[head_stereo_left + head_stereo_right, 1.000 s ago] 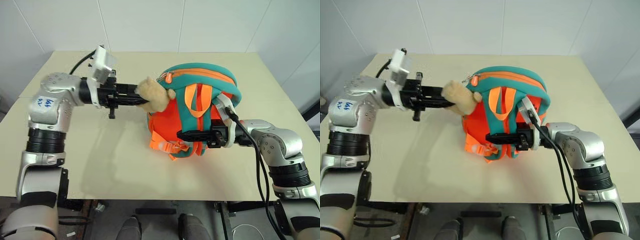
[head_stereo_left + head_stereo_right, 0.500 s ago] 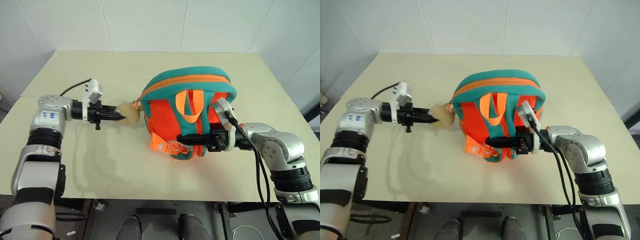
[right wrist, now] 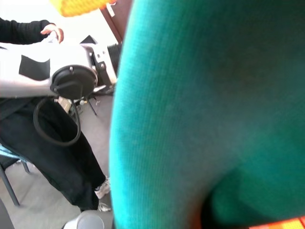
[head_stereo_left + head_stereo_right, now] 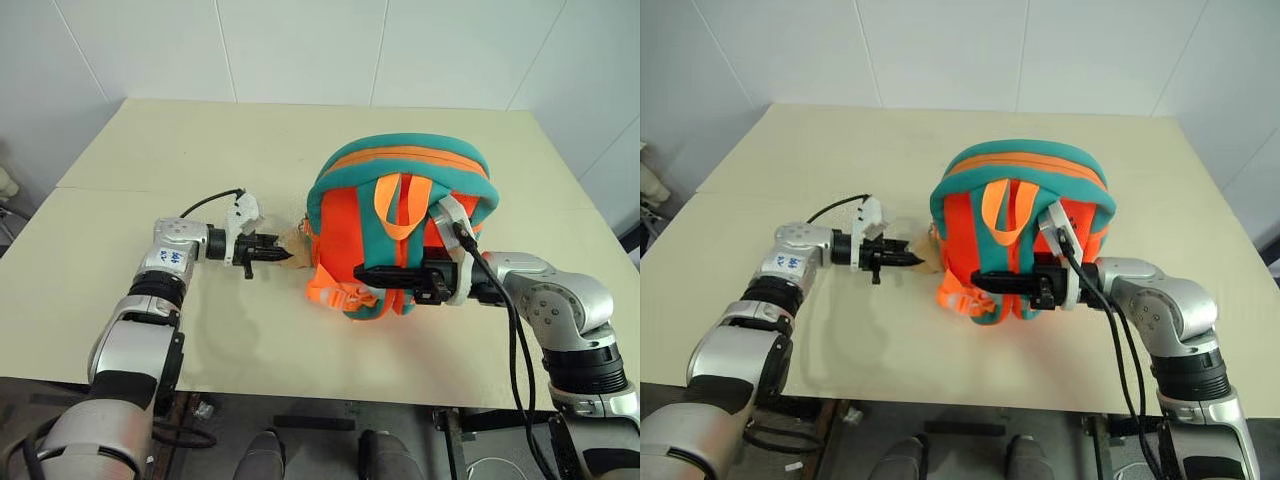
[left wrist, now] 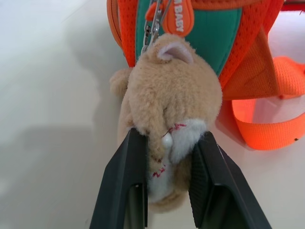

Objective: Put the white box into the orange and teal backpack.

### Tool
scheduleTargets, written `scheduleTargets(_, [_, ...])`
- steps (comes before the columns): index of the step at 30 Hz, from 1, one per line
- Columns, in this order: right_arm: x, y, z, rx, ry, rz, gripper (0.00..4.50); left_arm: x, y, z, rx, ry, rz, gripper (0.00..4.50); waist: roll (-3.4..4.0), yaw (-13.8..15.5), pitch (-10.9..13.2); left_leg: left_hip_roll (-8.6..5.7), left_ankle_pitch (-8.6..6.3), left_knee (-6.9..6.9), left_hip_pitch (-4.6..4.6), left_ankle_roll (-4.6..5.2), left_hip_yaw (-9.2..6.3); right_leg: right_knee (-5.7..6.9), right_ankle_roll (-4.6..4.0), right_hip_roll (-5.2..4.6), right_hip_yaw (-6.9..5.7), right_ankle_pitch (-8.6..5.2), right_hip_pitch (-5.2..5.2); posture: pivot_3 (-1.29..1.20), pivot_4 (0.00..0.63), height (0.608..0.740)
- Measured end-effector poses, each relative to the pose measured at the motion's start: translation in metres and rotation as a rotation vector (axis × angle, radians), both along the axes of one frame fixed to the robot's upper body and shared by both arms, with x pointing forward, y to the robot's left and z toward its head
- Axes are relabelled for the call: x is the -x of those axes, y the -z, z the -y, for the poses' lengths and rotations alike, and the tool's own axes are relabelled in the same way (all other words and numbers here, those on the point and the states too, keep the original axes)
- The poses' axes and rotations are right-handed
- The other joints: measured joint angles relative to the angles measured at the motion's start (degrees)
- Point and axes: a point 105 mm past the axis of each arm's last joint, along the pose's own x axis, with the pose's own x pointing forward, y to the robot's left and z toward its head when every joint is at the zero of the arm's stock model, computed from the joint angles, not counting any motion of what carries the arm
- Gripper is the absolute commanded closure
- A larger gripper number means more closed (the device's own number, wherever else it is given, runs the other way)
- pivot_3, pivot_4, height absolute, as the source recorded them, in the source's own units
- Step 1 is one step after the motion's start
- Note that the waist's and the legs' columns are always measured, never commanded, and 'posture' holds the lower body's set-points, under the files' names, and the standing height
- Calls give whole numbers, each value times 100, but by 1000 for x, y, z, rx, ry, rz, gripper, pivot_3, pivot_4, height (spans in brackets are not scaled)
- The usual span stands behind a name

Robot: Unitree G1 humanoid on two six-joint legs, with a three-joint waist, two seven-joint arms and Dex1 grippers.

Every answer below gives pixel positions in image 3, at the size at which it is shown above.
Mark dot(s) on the bystander bare hand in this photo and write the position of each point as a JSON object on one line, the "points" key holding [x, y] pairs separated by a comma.
{"points": [[53, 29]]}

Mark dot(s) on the teal knitted cloth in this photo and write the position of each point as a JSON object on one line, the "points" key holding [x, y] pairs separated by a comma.
{"points": [[205, 100]]}

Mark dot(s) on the brown wooden door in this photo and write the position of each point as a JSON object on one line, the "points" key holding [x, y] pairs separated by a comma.
{"points": [[118, 17]]}

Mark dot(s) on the black ribbed bellows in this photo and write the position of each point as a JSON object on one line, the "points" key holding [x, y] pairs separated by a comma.
{"points": [[114, 56]]}

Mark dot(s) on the bystander black trouser legs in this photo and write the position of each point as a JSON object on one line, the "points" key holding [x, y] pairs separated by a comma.
{"points": [[59, 162]]}

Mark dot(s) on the dark metal chair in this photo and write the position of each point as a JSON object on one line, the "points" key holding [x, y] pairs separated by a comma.
{"points": [[9, 183]]}

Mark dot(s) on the white sneaker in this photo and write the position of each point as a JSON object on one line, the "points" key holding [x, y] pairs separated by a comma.
{"points": [[104, 207], [103, 189]]}

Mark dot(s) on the grey rounded robot body part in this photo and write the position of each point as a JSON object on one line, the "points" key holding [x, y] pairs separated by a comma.
{"points": [[85, 220]]}

